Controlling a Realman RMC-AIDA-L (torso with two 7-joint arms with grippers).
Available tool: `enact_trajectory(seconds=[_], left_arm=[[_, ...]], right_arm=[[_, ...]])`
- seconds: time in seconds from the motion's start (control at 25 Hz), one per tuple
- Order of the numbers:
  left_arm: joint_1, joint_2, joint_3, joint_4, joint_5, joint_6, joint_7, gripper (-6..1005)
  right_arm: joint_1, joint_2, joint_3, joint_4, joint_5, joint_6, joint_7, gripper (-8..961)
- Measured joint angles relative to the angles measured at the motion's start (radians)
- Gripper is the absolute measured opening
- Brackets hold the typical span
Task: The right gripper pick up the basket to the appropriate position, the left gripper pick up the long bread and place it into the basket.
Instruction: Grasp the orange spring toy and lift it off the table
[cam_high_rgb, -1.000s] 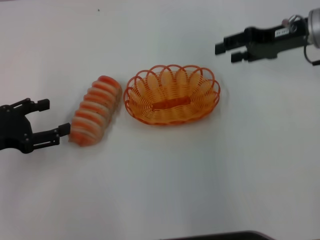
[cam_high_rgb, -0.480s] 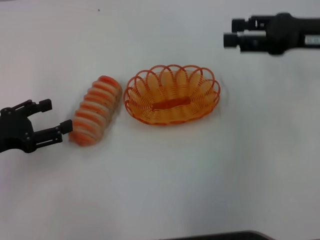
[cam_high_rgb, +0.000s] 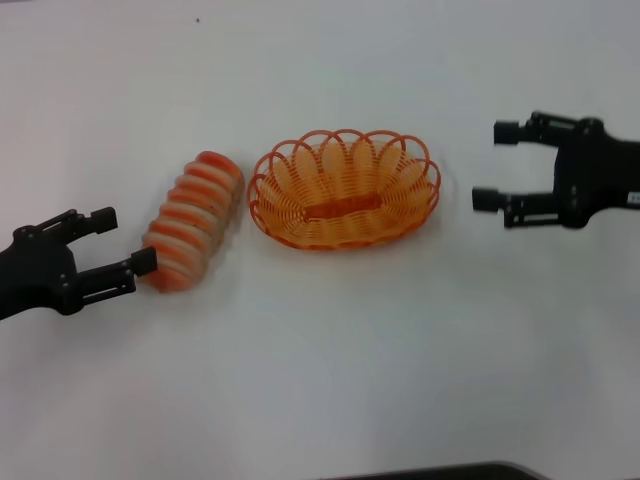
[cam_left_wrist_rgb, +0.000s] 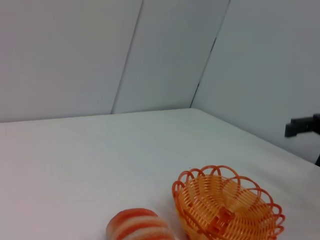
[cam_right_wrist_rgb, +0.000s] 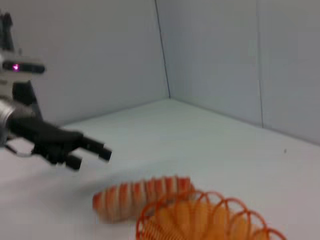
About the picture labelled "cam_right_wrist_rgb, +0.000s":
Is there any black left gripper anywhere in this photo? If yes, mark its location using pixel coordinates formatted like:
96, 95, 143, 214
8, 115, 113, 172

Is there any thin black cable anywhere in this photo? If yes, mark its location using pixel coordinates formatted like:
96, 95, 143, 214
4, 141, 35, 158

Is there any orange plastic woven basket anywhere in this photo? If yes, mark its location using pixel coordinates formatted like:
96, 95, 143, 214
136, 191, 288, 240

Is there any sliced sausage bread loaf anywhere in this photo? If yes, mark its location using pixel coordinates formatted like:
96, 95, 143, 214
92, 176, 196, 223

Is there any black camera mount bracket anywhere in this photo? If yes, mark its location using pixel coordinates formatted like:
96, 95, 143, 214
11, 79, 43, 121

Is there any black robot torso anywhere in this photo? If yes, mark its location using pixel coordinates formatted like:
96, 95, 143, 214
0, 9, 15, 52

